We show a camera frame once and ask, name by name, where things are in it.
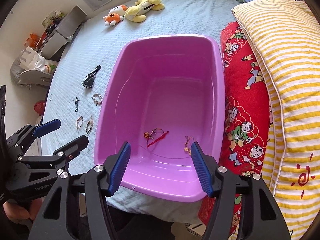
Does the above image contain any red mesh basket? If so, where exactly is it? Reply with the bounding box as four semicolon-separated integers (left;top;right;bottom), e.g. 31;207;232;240
34;100;47;115

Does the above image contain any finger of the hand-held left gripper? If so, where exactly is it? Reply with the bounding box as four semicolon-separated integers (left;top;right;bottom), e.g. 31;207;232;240
7;119;61;155
54;135;89;173

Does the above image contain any row of small toys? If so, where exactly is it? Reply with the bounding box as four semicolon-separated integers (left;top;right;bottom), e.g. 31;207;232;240
41;10;66;30

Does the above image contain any orange and white plush toy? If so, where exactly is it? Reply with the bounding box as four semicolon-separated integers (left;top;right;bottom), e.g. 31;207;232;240
103;4;128;27

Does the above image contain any beaded bracelet with red charm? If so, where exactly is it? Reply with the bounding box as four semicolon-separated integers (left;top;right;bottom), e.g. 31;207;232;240
143;128;165;140

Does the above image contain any black wrist watch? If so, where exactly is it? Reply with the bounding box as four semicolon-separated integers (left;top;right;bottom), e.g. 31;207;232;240
82;65;102;89

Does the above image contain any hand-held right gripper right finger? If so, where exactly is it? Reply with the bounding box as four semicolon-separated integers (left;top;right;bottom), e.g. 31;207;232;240
190;141;292;240

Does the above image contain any person's dark clothing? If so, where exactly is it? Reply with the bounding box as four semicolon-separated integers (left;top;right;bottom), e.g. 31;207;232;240
105;205;175;240

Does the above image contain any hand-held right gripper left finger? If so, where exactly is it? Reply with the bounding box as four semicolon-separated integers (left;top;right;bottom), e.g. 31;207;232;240
27;141;132;240

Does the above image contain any yellow striped pillow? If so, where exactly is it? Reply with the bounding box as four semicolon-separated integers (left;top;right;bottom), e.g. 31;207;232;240
231;0;320;238

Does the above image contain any red printed pillow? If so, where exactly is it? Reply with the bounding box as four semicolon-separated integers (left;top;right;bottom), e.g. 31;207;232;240
199;21;272;237

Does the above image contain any red string bracelet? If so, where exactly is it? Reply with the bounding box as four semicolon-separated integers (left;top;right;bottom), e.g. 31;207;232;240
146;130;170;148

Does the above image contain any grey padded seat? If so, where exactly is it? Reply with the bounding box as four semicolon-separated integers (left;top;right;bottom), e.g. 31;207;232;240
10;57;54;88

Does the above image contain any purple plastic basin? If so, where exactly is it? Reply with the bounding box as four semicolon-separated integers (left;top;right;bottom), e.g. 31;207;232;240
94;34;227;202

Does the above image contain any grey cabinet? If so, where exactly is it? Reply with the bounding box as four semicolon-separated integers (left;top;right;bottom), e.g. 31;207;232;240
39;5;85;62

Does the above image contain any person's left hand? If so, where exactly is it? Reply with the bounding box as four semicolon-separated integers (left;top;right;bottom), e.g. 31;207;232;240
4;200;42;222

